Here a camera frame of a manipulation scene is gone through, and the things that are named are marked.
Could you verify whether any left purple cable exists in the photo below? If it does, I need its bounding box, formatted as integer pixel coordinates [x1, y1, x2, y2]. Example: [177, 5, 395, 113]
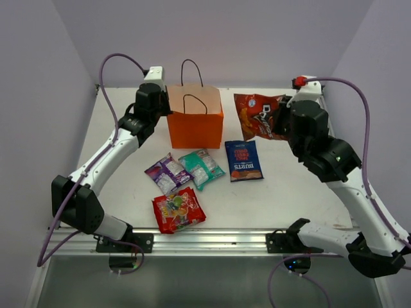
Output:
[37, 53, 148, 275]

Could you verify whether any blue Burts chip bag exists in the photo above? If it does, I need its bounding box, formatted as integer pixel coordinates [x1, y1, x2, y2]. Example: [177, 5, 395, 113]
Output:
[225, 141, 264, 182]

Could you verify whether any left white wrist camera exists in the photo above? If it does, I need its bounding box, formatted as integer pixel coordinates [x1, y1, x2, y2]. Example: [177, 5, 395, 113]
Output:
[144, 66, 166, 91]

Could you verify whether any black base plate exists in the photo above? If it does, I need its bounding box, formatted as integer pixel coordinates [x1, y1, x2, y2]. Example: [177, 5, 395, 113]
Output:
[93, 233, 154, 253]
[265, 229, 324, 254]

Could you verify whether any orange paper bag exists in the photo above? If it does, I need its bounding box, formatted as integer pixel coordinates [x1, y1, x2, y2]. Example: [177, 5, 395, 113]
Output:
[167, 75, 224, 149]

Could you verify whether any red Doritos chip bag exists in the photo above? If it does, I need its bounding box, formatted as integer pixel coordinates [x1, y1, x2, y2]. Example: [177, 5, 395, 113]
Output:
[234, 94, 286, 141]

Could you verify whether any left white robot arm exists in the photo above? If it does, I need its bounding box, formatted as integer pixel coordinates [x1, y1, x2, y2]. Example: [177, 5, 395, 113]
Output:
[51, 82, 171, 252]

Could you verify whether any red candy bag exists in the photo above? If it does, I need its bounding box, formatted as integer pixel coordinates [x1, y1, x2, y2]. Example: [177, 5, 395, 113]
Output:
[152, 187, 206, 234]

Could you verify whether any purple snack packet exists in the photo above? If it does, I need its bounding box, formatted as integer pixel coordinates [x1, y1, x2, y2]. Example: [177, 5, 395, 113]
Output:
[144, 153, 193, 196]

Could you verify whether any teal snack packet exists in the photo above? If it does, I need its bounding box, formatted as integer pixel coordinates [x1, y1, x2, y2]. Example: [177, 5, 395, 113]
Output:
[178, 149, 225, 191]

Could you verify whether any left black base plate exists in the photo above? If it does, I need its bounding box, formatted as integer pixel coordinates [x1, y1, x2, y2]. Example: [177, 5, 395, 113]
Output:
[93, 233, 154, 253]

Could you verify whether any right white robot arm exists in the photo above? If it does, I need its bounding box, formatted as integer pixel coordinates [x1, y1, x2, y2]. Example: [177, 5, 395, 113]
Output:
[273, 100, 410, 278]

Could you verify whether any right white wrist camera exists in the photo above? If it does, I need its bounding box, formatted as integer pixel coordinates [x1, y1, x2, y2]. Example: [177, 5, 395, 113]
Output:
[286, 76, 322, 108]

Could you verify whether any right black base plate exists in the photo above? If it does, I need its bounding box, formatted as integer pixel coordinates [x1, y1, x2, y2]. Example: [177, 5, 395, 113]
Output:
[265, 229, 324, 254]

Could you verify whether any aluminium mounting rail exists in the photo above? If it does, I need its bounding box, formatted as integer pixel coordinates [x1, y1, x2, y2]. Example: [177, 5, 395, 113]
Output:
[46, 228, 360, 256]

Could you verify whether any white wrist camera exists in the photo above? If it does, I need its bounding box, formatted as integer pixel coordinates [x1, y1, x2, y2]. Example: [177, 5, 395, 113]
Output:
[144, 66, 166, 91]
[286, 76, 322, 108]

